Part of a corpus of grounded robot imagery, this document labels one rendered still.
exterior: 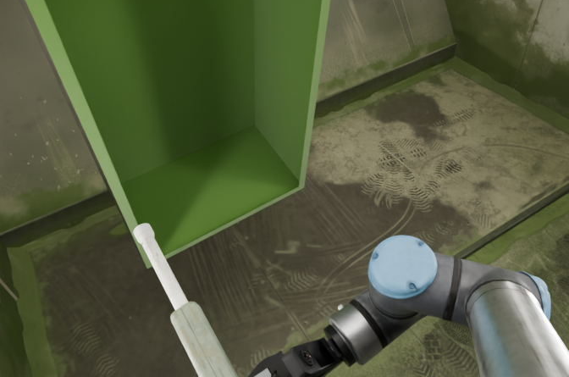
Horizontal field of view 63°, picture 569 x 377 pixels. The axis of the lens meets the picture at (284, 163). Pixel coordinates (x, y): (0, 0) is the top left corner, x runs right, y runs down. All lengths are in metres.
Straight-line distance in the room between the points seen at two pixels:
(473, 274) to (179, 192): 1.19
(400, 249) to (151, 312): 1.42
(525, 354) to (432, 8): 2.74
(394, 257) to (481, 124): 2.09
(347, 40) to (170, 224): 1.56
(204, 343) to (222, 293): 1.17
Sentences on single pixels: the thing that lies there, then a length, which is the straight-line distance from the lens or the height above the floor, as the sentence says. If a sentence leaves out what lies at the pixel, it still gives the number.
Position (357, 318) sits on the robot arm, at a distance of 0.79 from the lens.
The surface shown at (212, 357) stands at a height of 0.98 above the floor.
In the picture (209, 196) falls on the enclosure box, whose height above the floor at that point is 0.49.
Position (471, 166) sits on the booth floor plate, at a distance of 2.45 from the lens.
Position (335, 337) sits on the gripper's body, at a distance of 0.79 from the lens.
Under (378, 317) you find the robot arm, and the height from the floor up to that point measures 0.98.
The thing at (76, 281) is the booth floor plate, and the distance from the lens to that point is 2.19.
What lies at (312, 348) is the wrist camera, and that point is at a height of 0.99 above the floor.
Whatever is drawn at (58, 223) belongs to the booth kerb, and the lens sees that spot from 2.37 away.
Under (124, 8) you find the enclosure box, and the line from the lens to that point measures 1.31.
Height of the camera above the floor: 1.67
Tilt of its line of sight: 43 degrees down
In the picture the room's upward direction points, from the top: 5 degrees counter-clockwise
